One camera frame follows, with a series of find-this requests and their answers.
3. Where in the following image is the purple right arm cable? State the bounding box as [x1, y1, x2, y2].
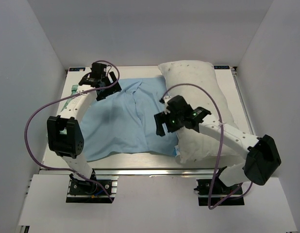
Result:
[159, 83, 253, 210]

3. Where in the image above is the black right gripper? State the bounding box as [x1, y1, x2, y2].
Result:
[155, 110, 184, 137]

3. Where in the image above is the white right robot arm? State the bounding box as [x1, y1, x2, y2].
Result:
[154, 95, 281, 194]

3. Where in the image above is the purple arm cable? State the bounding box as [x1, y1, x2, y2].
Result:
[159, 83, 253, 210]
[24, 59, 120, 202]

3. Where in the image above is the white pillow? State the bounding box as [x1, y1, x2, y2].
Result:
[157, 60, 245, 164]

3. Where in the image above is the blue green satin pillowcase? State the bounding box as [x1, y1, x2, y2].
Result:
[61, 77, 179, 162]

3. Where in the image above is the white foreground board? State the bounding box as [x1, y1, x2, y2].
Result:
[19, 175, 297, 233]

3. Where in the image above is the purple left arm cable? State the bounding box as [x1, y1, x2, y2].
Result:
[24, 59, 120, 202]

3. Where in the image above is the dark label sticker right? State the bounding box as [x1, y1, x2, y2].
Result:
[214, 66, 230, 70]

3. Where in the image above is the dark label sticker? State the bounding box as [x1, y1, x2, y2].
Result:
[69, 67, 85, 72]
[214, 66, 230, 70]

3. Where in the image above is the aluminium table frame rail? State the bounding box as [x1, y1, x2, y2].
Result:
[232, 67, 271, 175]

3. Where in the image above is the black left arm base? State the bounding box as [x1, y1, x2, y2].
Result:
[66, 178, 117, 204]

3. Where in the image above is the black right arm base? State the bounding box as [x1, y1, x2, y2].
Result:
[193, 178, 245, 206]

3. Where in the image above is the dark label sticker left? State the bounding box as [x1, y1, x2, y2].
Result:
[69, 67, 85, 72]

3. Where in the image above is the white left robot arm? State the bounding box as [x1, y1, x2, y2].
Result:
[47, 61, 121, 194]

